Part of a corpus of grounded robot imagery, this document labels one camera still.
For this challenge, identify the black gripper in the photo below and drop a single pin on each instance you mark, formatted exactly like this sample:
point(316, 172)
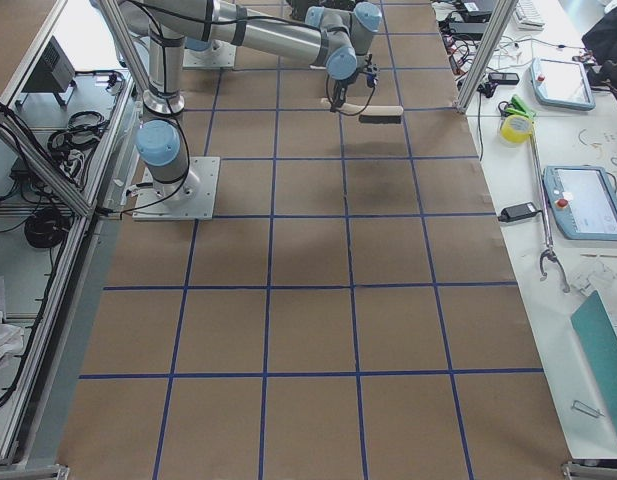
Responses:
point(341, 88)

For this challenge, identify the beige hand brush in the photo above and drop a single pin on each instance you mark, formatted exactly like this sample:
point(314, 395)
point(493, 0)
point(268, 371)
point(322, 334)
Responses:
point(367, 114)

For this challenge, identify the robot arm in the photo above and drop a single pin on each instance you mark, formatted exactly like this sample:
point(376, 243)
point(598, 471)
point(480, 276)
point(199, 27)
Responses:
point(334, 39)

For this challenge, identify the green clip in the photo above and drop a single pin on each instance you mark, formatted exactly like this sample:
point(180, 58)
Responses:
point(516, 106)

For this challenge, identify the yellow tape roll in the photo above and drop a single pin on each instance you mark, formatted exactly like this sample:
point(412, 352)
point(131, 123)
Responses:
point(515, 130)

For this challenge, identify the black power adapter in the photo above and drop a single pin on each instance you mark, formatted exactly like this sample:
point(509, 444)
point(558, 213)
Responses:
point(518, 212)

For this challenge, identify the upper teach pendant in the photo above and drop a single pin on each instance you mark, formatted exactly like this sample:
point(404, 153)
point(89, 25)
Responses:
point(561, 84)

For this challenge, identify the teach pendant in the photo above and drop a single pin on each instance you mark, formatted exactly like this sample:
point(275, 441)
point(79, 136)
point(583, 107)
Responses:
point(561, 84)
point(583, 202)

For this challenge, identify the metal reacher grabber tool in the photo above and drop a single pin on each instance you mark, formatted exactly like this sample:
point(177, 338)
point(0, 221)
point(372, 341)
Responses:
point(548, 254)

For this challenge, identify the lower teach pendant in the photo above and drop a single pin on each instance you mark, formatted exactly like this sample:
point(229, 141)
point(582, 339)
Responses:
point(583, 202)

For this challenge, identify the grey control box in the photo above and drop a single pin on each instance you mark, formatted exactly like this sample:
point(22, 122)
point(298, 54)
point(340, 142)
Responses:
point(53, 74)

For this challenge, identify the teal folder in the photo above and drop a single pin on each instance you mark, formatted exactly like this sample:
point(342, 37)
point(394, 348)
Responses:
point(597, 332)

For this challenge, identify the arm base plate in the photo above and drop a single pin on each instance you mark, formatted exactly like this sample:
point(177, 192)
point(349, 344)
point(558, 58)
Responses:
point(210, 55)
point(194, 200)

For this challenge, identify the aluminium frame post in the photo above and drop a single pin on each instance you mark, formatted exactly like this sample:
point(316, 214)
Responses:
point(500, 18)

